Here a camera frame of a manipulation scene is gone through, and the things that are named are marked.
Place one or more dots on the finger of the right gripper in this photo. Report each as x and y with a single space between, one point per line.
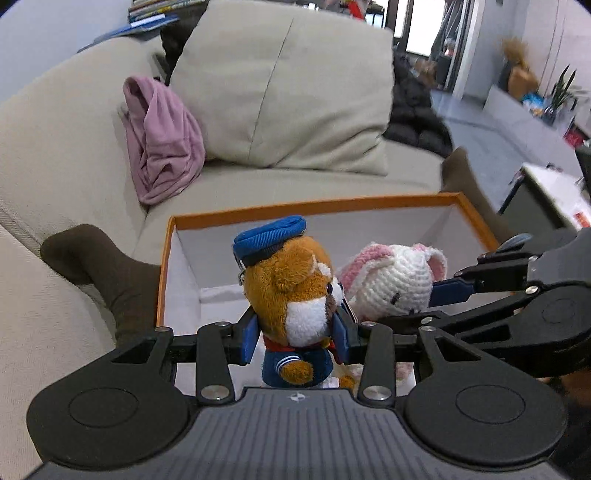
492 277
409 323

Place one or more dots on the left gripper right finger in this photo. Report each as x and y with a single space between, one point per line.
371 345

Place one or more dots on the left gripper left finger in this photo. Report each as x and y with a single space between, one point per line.
220 345

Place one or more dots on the white pink crochet bunny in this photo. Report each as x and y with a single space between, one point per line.
391 280

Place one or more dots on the brown sailor plush toy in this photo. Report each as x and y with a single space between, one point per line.
287 278

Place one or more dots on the orange cardboard box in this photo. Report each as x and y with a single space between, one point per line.
201 282

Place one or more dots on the white side table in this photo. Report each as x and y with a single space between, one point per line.
543 199

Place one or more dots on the right leg jeans brown sock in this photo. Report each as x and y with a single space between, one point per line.
458 177

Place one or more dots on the leg jeans brown sock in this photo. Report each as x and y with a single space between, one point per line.
85 255
458 177

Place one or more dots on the left leg jeans brown sock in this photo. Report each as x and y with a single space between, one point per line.
85 255

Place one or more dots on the white low cabinet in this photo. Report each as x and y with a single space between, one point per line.
540 143

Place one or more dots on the black jacket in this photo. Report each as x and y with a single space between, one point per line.
413 120

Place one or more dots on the green potted plant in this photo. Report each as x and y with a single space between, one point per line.
565 96

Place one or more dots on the golden bust vase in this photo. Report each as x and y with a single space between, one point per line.
516 79

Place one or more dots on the pink cloth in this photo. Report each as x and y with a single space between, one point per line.
164 141

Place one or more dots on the beige cushion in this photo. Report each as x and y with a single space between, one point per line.
280 86

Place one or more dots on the stack of books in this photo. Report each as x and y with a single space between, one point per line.
146 18

